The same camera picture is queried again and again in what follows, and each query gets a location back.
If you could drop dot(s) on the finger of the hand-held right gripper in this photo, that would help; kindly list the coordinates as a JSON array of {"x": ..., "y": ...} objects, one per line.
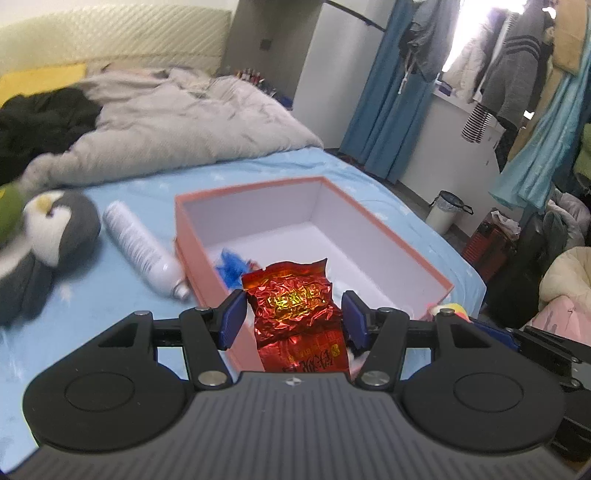
[{"x": 496, "y": 332}]

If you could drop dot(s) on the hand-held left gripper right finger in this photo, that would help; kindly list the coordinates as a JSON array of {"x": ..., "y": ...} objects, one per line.
[{"x": 353, "y": 318}]

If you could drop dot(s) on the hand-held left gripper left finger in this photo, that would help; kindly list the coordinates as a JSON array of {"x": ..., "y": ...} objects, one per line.
[{"x": 233, "y": 318}]

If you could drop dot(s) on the yellow and pink plush toy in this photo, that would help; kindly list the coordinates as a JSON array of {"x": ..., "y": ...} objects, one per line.
[{"x": 455, "y": 308}]

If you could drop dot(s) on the plastic bag of blue packets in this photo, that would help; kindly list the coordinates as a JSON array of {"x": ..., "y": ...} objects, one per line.
[{"x": 231, "y": 267}]

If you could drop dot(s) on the red foil packet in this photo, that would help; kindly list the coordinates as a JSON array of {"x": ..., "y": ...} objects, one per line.
[{"x": 291, "y": 300}]

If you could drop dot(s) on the orange cardboard box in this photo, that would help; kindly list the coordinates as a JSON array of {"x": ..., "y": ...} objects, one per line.
[{"x": 198, "y": 258}]

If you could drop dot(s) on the pink quilt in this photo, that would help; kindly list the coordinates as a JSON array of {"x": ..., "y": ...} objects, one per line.
[{"x": 563, "y": 318}]

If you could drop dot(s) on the black bag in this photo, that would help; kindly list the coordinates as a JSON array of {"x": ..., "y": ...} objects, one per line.
[{"x": 521, "y": 277}]

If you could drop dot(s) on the red basket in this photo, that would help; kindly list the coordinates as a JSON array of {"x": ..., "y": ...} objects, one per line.
[{"x": 485, "y": 244}]

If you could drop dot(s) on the cream fluffy blanket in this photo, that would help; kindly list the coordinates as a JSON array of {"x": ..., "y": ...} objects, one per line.
[{"x": 568, "y": 272}]

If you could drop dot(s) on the white spray bottle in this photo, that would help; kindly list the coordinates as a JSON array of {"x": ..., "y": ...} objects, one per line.
[{"x": 138, "y": 244}]

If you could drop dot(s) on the white trash bin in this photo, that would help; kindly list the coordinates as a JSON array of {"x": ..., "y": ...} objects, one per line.
[{"x": 441, "y": 217}]

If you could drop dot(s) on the pile of pale clothes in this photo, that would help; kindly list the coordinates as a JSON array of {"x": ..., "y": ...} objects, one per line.
[{"x": 572, "y": 212}]

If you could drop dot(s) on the light blue dress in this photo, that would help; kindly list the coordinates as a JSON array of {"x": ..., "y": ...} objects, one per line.
[{"x": 540, "y": 161}]

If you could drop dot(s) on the grey penguin plush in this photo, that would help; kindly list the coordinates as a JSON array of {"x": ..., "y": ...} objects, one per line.
[{"x": 69, "y": 221}]

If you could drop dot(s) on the light grey quilt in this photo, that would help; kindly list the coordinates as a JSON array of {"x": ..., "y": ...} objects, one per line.
[{"x": 184, "y": 124}]

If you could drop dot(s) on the green garment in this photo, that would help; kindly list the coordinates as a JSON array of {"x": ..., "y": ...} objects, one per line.
[{"x": 584, "y": 152}]

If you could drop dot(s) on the white window cabinet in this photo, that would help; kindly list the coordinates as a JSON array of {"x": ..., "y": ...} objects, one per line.
[{"x": 443, "y": 138}]

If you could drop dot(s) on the blue curtain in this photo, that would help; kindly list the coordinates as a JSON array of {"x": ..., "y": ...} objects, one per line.
[{"x": 383, "y": 115}]

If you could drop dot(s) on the row of nail polish bottles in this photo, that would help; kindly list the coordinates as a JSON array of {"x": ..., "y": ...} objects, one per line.
[{"x": 249, "y": 74}]

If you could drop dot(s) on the green plush stick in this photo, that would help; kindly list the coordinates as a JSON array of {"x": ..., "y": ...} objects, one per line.
[{"x": 9, "y": 207}]

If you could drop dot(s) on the white wardrobe with niche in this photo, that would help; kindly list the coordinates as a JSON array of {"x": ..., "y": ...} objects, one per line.
[{"x": 318, "y": 69}]

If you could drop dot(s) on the grey striped cardigan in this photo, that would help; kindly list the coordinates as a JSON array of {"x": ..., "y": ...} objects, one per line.
[{"x": 517, "y": 69}]

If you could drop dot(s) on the white hanging jacket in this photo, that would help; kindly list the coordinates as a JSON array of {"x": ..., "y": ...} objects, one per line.
[{"x": 475, "y": 64}]

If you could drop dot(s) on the black coat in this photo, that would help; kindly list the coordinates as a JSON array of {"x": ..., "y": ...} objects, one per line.
[{"x": 41, "y": 124}]

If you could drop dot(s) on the beige hanging coat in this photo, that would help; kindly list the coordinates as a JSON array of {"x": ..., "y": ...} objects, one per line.
[{"x": 572, "y": 37}]

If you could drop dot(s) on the cream quilted headboard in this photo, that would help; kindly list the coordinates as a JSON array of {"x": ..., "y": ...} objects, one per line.
[{"x": 115, "y": 37}]

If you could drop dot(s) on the yellow pillow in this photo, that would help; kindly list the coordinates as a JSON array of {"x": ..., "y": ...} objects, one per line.
[{"x": 37, "y": 81}]

